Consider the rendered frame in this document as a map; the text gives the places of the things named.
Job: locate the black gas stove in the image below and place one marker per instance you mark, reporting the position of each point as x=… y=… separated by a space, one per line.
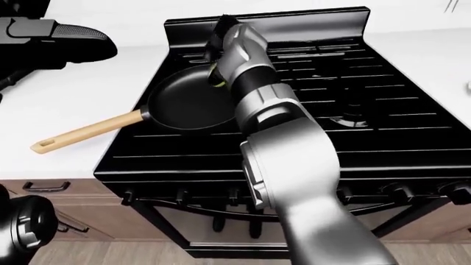
x=368 y=154

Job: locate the green brussel sprout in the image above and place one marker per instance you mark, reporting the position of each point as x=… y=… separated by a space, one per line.
x=220 y=84

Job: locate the black stove knob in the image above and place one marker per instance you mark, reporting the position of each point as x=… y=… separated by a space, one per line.
x=400 y=191
x=233 y=193
x=458 y=191
x=346 y=195
x=127 y=197
x=181 y=195

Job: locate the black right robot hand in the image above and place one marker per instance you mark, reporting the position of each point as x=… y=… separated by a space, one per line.
x=216 y=44

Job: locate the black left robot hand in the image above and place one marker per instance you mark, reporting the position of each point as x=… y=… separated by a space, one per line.
x=73 y=47

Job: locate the wooden cabinet drawers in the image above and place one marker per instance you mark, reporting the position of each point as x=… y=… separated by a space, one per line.
x=106 y=215

